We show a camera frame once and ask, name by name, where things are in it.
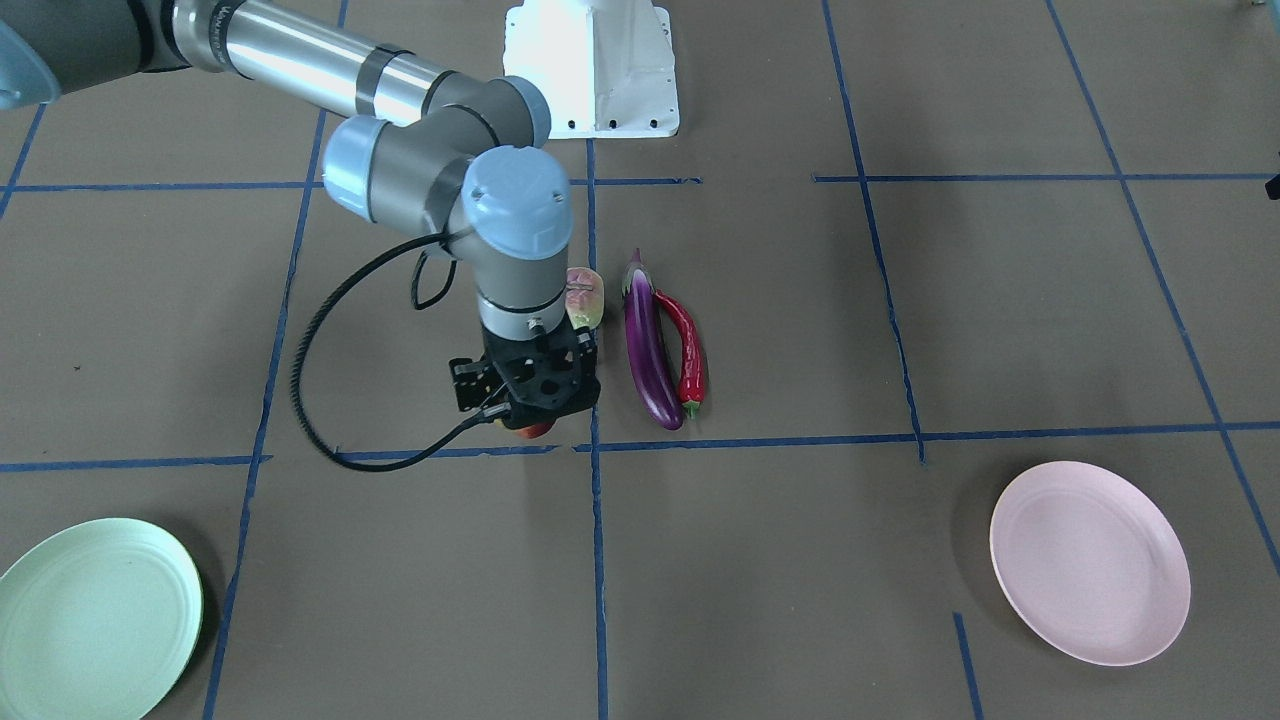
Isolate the red chili pepper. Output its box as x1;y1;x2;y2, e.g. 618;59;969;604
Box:
654;290;707;418

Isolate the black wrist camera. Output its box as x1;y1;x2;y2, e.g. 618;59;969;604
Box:
448;356;506;413

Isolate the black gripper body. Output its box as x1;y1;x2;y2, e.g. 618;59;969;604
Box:
483;322;602;429

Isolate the pink green peach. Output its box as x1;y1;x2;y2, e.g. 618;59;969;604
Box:
564;266;605;331

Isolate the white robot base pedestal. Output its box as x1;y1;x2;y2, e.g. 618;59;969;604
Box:
503;1;681;140

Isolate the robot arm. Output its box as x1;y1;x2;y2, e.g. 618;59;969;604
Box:
3;1;600;428

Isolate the red green pomegranate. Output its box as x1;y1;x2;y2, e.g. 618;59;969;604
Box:
504;420;556;439

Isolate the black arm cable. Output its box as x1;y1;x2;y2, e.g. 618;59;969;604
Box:
291;228;511;474

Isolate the pink plate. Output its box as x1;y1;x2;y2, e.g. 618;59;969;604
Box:
988;461;1192;667

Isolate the purple eggplant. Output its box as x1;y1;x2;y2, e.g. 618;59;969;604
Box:
622;249;684;430

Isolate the green plate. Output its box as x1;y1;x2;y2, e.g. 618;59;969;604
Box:
1;518;204;719

